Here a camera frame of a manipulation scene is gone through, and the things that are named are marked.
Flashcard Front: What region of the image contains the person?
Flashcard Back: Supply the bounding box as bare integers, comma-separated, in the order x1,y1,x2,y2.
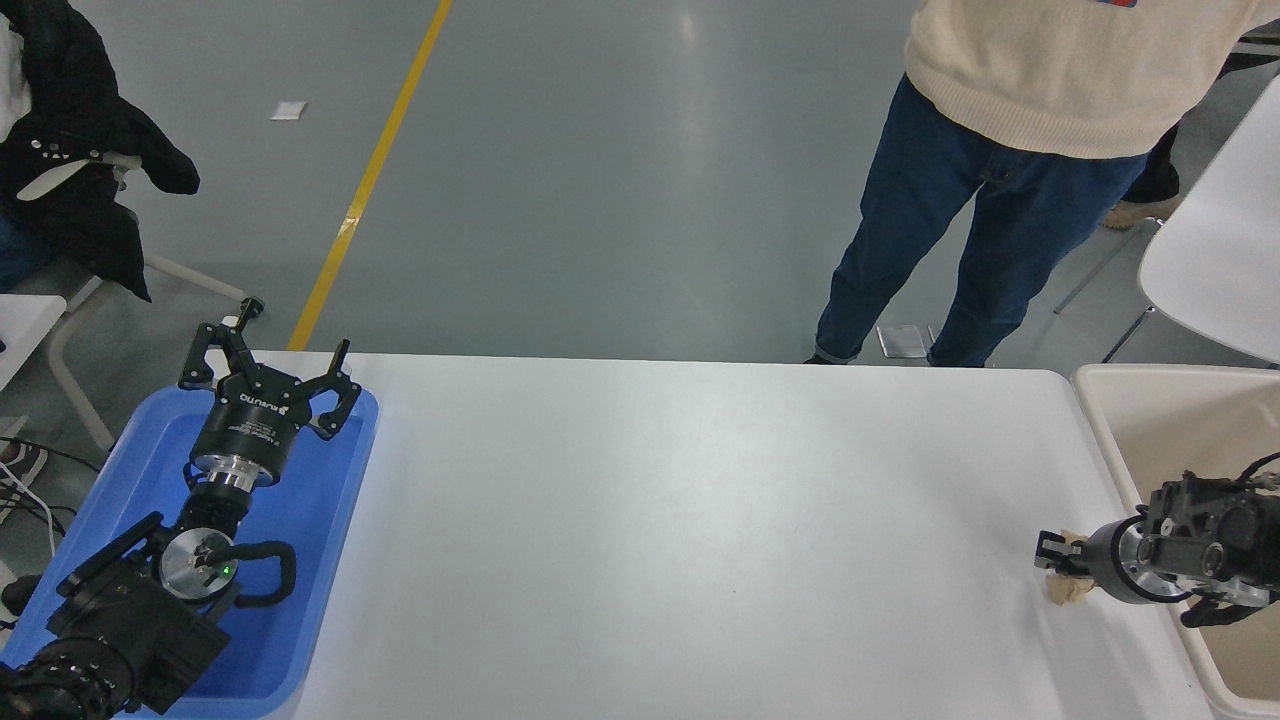
1100,40,1280,232
803,0,1280,368
0,0,202,302

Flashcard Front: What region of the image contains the black rounded object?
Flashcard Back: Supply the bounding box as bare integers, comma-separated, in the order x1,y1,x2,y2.
0,574,43,617

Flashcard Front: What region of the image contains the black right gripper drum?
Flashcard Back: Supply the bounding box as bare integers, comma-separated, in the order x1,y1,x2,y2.
1085,514,1143,606

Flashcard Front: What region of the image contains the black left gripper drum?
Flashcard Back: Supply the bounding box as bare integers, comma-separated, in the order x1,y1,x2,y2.
190,365,313,471

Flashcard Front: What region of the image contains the round white table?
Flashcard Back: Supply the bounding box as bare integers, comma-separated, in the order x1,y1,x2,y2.
1053,75,1280,366

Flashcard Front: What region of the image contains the white chair frame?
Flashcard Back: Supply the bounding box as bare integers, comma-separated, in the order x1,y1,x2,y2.
18,150,251,453

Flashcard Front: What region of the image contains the large pale bin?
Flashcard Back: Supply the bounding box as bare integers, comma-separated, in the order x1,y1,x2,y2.
1070,363,1280,720

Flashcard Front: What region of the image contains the tan paper ball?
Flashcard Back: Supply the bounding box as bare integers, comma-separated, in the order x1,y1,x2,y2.
1043,535,1098,607

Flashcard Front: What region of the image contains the blue plastic tray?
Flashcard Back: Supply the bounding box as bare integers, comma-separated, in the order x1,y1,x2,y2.
0,385,381,719

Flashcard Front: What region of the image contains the black floor cable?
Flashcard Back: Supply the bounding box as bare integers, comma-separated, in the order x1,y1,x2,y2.
0,437,79,516

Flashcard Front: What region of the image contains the white floor cable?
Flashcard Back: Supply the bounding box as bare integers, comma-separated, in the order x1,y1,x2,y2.
0,462,61,557

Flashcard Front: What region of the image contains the person's grey shoe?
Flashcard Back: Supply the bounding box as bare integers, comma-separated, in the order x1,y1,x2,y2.
0,440,49,523

